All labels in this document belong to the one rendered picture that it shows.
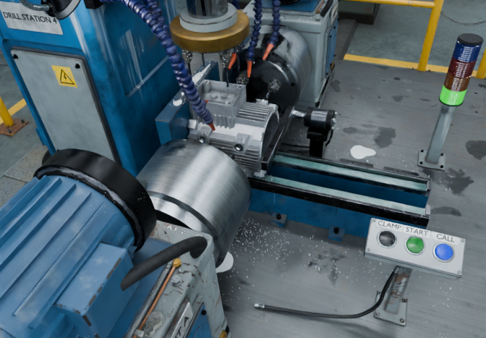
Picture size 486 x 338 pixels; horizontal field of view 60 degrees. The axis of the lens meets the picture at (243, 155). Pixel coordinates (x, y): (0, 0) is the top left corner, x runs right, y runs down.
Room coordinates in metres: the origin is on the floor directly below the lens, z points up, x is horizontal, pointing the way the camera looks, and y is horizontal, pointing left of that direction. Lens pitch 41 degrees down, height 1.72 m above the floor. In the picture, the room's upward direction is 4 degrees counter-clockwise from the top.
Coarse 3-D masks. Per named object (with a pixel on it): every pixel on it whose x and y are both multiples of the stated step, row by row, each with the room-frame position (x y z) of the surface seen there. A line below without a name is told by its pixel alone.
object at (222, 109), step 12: (204, 84) 0.96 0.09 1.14; (216, 84) 0.97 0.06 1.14; (204, 96) 0.94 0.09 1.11; (216, 96) 0.91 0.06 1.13; (228, 96) 0.92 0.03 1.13; (240, 96) 0.90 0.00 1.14; (216, 108) 0.86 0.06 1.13; (228, 108) 0.85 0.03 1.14; (216, 120) 0.86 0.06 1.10; (228, 120) 0.85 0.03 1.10
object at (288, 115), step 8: (288, 112) 0.96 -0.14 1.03; (280, 120) 0.93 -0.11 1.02; (288, 120) 0.93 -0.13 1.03; (280, 128) 0.89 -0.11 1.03; (280, 136) 0.86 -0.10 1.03; (272, 144) 0.83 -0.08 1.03; (280, 144) 0.86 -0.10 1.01; (272, 152) 0.80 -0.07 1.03; (264, 160) 0.77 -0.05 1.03; (272, 160) 0.79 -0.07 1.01; (264, 168) 0.76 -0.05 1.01
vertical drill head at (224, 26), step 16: (192, 0) 0.88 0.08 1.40; (208, 0) 0.87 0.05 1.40; (224, 0) 0.89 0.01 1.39; (176, 16) 0.95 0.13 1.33; (192, 16) 0.88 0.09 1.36; (208, 16) 0.87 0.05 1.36; (224, 16) 0.88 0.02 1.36; (240, 16) 0.93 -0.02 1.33; (176, 32) 0.87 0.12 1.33; (192, 32) 0.86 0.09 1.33; (208, 32) 0.85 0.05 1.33; (224, 32) 0.85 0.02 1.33; (240, 32) 0.86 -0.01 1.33; (192, 48) 0.83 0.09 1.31; (208, 48) 0.82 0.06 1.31; (224, 48) 0.83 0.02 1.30; (240, 48) 0.93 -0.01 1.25; (224, 64) 0.85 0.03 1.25
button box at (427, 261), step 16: (384, 224) 0.51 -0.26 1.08; (400, 224) 0.50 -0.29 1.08; (368, 240) 0.48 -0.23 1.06; (400, 240) 0.47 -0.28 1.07; (432, 240) 0.46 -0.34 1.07; (448, 240) 0.46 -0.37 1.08; (464, 240) 0.46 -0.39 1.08; (368, 256) 0.48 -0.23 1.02; (384, 256) 0.45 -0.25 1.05; (400, 256) 0.45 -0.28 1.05; (416, 256) 0.44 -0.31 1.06; (432, 256) 0.44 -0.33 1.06; (432, 272) 0.43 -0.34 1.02; (448, 272) 0.41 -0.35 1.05
